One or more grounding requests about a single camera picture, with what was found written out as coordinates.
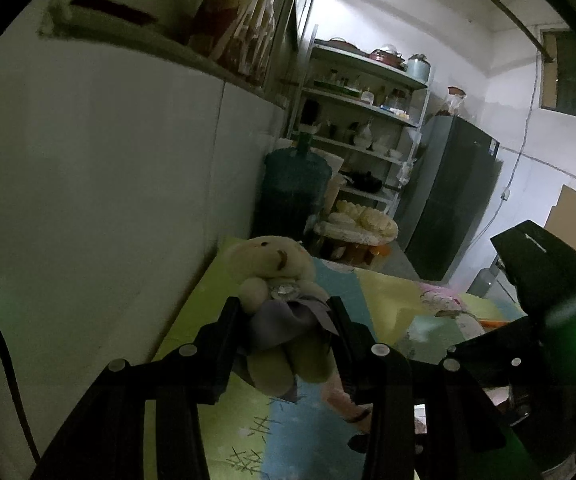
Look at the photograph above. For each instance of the teal metal canister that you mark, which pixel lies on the teal metal canister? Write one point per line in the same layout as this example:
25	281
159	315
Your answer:
418	67

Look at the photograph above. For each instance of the cartoon printed tablecloth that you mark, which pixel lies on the cartoon printed tablecloth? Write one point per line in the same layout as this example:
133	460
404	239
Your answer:
248	425

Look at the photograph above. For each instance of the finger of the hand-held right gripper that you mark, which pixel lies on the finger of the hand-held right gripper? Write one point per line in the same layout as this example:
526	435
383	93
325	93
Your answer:
503	355

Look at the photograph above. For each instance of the dark grey fridge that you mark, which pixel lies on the dark grey fridge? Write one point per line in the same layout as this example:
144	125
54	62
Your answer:
448	195

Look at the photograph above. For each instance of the red pot with glass lid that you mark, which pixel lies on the red pot with glass lid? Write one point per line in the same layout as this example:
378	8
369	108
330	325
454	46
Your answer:
385	56

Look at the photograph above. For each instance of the black wok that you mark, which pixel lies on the black wok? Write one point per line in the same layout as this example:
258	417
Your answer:
365	181

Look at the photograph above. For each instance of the blue water jug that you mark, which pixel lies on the blue water jug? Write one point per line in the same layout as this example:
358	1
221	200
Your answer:
290	195

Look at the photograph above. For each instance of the white gourd shaped jug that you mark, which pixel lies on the white gourd shaped jug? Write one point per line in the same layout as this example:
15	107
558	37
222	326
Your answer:
364	136

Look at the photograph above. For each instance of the glass jar with red lid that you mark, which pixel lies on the glass jar with red lid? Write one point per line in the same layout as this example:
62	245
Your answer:
457	102

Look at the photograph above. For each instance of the white metal shelf rack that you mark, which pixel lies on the white metal shelf rack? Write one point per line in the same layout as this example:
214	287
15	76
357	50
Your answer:
368	64

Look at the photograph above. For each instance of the orange plastic basin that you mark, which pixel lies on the orange plastic basin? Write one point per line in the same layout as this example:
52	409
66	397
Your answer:
368	251

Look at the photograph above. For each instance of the black water pump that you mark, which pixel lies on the black water pump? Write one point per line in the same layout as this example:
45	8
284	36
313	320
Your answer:
309	115

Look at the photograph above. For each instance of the curved metal rod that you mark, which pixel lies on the curved metal rod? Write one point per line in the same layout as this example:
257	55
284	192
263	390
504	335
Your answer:
547	52

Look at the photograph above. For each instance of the cream plush bear purple dress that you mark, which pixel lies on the cream plush bear purple dress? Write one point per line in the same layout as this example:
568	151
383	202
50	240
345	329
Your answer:
273	260

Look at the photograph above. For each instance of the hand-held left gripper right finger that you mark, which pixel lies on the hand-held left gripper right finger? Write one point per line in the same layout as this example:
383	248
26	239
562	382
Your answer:
345	360

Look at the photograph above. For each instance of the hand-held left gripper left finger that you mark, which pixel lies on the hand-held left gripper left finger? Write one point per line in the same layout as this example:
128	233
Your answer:
227	345

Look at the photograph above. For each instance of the white board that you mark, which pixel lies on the white board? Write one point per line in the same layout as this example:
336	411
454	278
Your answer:
335	167

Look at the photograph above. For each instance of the white framed glass window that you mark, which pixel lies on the white framed glass window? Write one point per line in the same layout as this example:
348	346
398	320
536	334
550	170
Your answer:
117	35

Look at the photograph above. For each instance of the red rimmed pan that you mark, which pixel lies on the red rimmed pan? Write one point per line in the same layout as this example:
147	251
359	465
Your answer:
343	42

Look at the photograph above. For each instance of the bag of yellow food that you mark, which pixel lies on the bag of yellow food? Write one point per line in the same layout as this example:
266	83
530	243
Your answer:
363	222

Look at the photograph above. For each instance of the grey bin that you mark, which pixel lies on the grey bin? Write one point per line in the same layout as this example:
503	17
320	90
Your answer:
483	285

